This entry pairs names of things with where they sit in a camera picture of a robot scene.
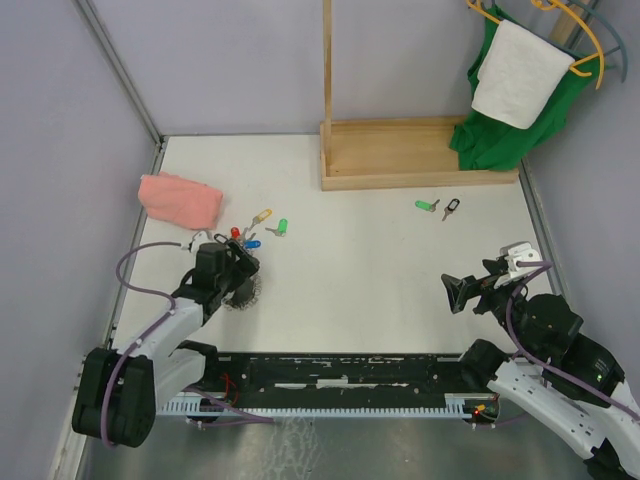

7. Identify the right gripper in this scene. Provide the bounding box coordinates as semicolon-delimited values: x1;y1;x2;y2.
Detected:
439;257;540;359

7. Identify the metal keyring plate with keys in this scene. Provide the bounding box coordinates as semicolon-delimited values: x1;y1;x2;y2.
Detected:
223;227;261;310

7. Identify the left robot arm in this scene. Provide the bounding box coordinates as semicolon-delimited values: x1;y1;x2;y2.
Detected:
71;239;260;447

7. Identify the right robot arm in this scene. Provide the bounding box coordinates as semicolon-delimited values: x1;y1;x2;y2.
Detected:
441;255;639;479

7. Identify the yellow tag key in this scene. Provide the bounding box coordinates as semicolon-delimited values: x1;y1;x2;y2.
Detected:
249;209;273;231

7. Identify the green tag key left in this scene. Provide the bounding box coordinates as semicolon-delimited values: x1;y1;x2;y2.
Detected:
265;218;288;237

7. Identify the green tag key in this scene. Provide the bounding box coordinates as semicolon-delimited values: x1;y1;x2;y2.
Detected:
265;218;288;237
415;199;440;212

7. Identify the pink folded towel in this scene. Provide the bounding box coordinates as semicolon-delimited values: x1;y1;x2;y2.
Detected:
138;172;223;230

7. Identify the black tag key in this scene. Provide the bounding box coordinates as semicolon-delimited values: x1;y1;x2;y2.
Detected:
442;198;460;221

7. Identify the green tag key right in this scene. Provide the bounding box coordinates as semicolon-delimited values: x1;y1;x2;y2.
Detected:
415;199;440;212

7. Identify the green cloth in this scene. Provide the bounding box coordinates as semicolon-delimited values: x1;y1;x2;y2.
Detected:
450;6;600;171

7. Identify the wooden rack stand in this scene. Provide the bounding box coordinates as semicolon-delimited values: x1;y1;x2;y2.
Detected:
320;1;519;192

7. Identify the white towel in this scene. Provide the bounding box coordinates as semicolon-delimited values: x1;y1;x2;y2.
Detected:
471;20;574;130

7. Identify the grey-green hanger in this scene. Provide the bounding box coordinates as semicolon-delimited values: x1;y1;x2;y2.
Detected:
570;0;629;84

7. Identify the yellow hanger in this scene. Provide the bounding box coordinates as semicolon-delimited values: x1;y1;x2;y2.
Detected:
465;0;606;91

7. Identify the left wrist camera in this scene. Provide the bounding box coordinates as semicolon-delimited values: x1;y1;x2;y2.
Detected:
188;230;213;253

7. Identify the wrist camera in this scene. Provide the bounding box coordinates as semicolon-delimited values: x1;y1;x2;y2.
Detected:
188;230;213;253
499;242;544;279

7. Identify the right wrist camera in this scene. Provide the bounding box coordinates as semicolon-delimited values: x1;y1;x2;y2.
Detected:
499;242;544;279

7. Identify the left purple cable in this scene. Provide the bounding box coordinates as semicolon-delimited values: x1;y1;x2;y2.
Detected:
102;241;196;449

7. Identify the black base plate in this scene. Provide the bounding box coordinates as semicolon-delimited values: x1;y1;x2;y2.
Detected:
195;352;494;410

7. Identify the white cable duct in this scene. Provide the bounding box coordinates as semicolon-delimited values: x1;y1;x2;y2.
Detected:
157;392;474;416

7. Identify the metal corner frame post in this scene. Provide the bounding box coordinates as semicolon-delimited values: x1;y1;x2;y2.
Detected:
72;0;163;145

